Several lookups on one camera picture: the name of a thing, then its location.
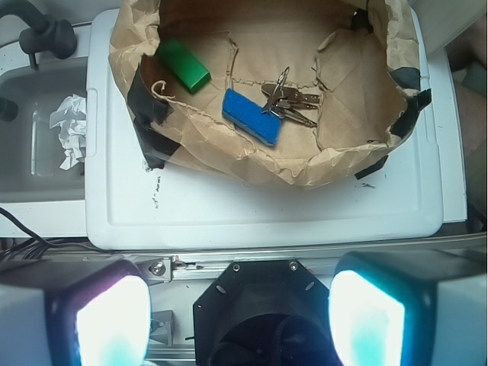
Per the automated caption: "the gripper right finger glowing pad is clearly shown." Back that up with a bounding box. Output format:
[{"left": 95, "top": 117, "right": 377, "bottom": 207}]
[{"left": 329, "top": 250, "right": 487, "bottom": 365}]

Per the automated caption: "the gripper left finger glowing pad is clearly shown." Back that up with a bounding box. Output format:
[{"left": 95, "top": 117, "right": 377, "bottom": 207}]
[{"left": 1, "top": 259, "right": 151, "bottom": 365}]

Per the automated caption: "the white plastic bin lid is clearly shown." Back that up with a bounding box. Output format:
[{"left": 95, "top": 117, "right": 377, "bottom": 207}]
[{"left": 85, "top": 10, "right": 444, "bottom": 251}]

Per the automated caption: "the grey plastic bin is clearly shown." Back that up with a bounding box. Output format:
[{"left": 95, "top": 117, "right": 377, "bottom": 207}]
[{"left": 1, "top": 57, "right": 88, "bottom": 204}]

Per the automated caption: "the crumpled white paper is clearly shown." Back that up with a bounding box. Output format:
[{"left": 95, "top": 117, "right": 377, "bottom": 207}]
[{"left": 49, "top": 94, "right": 87, "bottom": 171}]

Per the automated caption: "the silver key bunch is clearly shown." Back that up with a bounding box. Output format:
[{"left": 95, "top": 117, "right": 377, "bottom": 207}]
[{"left": 261, "top": 66, "right": 320, "bottom": 128}]

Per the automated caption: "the brown paper bag tray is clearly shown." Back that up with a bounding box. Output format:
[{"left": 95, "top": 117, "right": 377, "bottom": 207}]
[{"left": 109, "top": 1, "right": 431, "bottom": 189}]

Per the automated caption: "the green rectangular block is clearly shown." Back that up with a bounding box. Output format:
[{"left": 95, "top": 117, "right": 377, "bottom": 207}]
[{"left": 156, "top": 38, "right": 211, "bottom": 94}]

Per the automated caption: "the black clamp knob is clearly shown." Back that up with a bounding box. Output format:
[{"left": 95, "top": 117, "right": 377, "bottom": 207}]
[{"left": 1, "top": 0, "right": 78, "bottom": 69}]

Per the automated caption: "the black cable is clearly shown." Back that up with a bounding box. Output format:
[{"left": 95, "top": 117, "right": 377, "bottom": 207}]
[{"left": 0, "top": 207, "right": 92, "bottom": 264}]

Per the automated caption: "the silver corner bracket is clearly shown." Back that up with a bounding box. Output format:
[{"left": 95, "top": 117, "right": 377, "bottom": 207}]
[{"left": 137, "top": 257, "right": 175, "bottom": 285}]

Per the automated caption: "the aluminium extrusion rail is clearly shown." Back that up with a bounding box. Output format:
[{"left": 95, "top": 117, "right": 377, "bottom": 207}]
[{"left": 82, "top": 233, "right": 488, "bottom": 285}]

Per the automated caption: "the black octagonal mount plate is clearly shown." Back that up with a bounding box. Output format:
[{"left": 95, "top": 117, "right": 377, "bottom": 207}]
[{"left": 193, "top": 260, "right": 341, "bottom": 365}]

